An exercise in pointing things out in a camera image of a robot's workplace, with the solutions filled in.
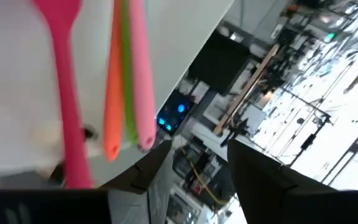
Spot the pink silicone spatula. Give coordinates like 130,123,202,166
128,0,158,152

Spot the black rectangular panel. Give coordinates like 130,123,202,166
187,30,252,96

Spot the orange silicone spatula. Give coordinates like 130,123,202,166
103,0,126,163

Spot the green silicone spatula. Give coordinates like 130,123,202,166
120,0,139,146

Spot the red silicone spatula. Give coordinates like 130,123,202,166
31,0,94,190

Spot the yellow hanging cable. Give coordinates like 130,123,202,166
180,146,229,206

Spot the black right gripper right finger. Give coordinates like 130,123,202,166
227,139,337,224

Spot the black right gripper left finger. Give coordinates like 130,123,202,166
103,139,173,224

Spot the black device with blue lights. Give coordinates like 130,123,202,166
156,90,195,136

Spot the long wooden plank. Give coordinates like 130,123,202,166
212,43,281,135

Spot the white plastic bin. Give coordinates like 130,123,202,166
0,0,235,187

